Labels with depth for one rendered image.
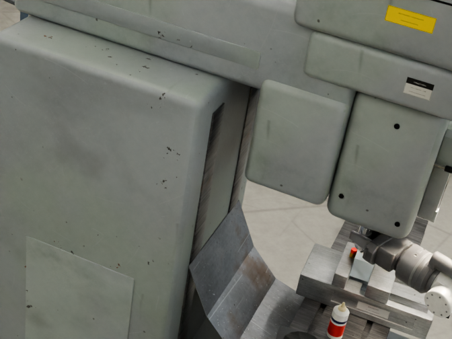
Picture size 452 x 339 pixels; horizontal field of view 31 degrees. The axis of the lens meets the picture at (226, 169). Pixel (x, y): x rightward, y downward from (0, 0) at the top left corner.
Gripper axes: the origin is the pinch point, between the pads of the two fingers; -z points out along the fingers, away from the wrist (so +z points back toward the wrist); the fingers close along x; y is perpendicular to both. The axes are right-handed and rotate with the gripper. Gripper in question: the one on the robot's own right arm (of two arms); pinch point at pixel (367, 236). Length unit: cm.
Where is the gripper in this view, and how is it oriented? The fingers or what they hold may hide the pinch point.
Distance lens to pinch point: 191.3
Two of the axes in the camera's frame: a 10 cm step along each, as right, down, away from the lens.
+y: -1.3, 8.3, 5.4
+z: 7.1, 4.6, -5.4
